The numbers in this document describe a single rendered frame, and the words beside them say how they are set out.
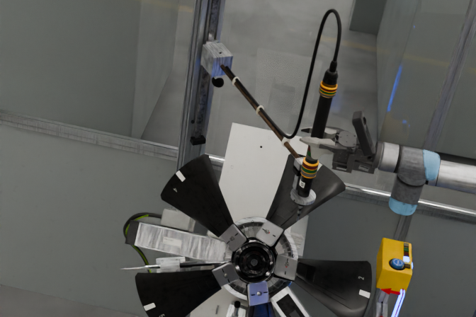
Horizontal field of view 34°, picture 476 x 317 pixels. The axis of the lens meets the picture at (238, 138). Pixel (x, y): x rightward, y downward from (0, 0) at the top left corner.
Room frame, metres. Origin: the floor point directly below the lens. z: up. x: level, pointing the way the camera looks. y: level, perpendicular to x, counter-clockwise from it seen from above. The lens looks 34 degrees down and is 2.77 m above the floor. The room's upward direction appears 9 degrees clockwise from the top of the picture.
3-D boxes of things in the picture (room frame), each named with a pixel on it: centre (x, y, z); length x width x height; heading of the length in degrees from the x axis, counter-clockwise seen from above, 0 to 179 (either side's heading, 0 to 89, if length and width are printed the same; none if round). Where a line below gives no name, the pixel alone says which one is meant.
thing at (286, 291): (1.75, -0.26, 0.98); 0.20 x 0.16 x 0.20; 175
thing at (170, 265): (1.76, 0.14, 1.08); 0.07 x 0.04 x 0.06; 96
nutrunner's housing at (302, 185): (1.72, -0.20, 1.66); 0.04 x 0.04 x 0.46
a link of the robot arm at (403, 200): (1.72, -0.47, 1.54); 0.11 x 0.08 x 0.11; 169
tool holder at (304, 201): (1.73, -0.20, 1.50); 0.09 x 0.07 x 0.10; 30
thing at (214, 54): (2.26, 0.11, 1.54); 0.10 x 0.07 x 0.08; 30
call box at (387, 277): (1.99, -0.59, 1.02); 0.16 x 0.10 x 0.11; 175
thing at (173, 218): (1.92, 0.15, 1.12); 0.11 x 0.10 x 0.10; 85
